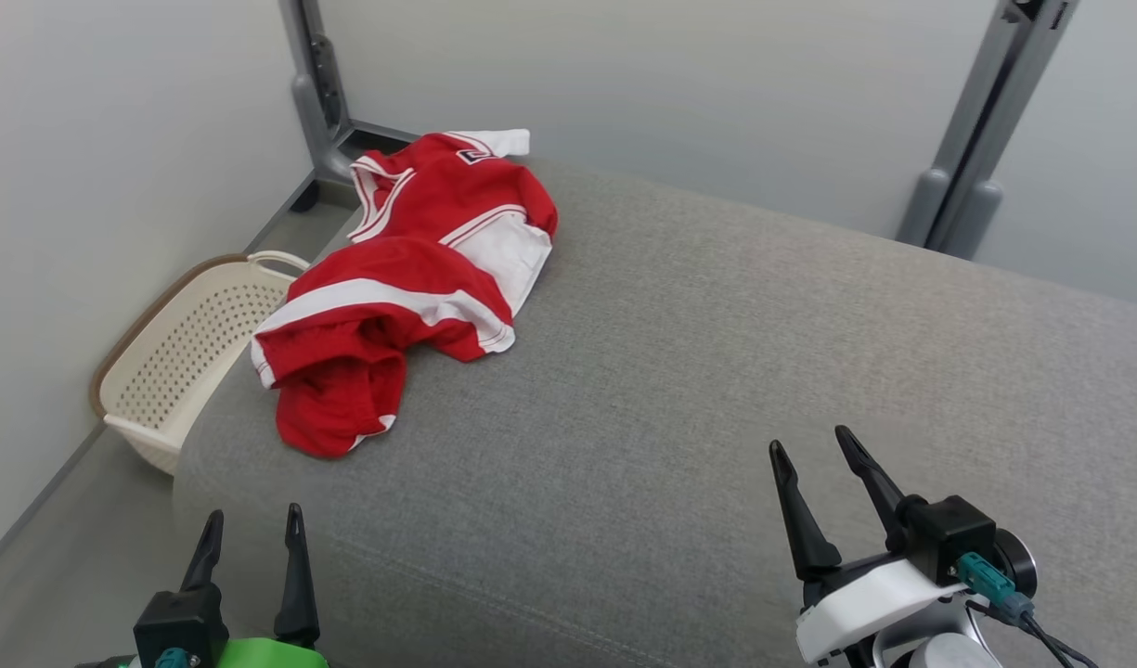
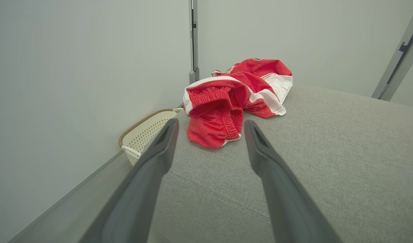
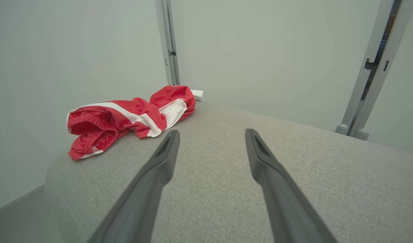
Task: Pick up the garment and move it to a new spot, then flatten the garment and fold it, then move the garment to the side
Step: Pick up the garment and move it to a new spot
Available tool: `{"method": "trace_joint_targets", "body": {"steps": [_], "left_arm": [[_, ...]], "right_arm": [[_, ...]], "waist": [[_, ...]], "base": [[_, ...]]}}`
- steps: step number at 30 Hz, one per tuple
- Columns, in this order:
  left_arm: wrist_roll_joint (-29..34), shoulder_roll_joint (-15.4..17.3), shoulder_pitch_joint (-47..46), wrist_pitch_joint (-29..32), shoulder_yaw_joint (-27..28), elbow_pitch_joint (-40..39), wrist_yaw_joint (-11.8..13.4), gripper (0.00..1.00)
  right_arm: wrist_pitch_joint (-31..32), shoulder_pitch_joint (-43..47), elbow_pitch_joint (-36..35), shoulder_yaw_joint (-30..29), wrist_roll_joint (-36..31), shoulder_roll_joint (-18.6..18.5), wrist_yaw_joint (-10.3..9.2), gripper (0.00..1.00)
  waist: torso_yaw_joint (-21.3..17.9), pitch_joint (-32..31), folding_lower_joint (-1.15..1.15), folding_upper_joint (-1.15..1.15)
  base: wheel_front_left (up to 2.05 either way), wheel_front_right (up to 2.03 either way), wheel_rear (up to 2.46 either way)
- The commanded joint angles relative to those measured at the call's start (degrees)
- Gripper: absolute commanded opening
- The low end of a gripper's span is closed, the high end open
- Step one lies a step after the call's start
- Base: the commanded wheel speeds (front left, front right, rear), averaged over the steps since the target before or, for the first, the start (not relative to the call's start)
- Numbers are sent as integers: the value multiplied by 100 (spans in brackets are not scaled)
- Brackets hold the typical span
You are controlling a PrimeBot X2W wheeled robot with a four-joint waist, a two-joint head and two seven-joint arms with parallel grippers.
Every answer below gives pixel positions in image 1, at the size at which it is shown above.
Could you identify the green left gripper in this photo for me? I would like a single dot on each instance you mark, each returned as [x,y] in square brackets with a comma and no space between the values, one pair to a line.
[262,655]

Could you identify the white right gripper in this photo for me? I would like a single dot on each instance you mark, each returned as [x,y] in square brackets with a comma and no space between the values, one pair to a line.
[865,608]

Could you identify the red shorts white stripe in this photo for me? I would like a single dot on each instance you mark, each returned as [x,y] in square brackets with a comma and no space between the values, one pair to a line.
[345,371]

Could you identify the red Bulls jersey shirt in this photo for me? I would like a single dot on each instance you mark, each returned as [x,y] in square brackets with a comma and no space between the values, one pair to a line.
[438,195]

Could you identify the cream perforated laundry basket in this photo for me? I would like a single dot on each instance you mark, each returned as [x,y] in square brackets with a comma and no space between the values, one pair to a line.
[178,362]

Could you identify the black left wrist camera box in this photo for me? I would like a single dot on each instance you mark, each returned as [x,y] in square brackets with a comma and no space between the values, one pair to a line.
[178,626]

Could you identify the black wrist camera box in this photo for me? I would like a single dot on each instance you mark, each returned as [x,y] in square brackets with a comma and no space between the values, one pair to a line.
[178,626]
[949,538]

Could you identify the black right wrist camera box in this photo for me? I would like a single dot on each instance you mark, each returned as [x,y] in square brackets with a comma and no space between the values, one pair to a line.
[949,538]

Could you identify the grey double partition post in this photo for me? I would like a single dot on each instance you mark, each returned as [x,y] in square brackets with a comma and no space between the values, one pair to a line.
[986,121]

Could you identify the grey partition post with foot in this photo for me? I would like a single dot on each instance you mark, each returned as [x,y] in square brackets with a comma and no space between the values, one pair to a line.
[313,111]

